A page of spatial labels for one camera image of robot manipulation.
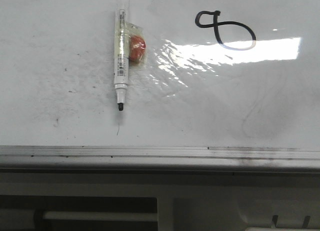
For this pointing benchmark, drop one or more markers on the white whiteboard marker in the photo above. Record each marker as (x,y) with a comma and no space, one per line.
(121,51)

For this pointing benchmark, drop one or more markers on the red magnet taped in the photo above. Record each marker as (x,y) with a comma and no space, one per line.
(137,45)

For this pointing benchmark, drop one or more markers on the white rod under table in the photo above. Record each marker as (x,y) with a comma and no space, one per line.
(100,216)

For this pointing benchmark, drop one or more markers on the white whiteboard with aluminium frame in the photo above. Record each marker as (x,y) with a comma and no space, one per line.
(225,85)

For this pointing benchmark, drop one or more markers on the white table frame below whiteboard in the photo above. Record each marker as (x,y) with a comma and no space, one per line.
(182,202)

